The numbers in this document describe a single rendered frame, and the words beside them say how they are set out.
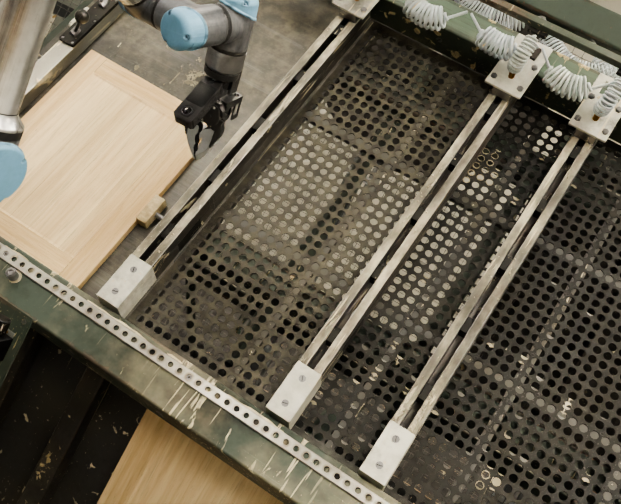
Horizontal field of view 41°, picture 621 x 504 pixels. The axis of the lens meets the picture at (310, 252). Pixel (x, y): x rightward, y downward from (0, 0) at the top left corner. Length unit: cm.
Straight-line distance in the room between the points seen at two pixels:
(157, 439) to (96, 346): 34
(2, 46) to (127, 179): 90
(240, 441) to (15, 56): 91
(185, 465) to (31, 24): 120
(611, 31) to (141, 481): 187
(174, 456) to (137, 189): 66
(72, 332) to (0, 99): 76
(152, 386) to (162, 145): 65
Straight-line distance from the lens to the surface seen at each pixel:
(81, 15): 228
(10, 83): 130
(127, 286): 191
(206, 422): 180
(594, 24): 276
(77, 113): 226
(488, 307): 190
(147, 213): 204
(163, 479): 214
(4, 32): 128
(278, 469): 177
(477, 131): 218
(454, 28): 230
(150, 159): 214
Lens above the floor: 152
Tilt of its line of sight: 9 degrees down
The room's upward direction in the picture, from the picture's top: 29 degrees clockwise
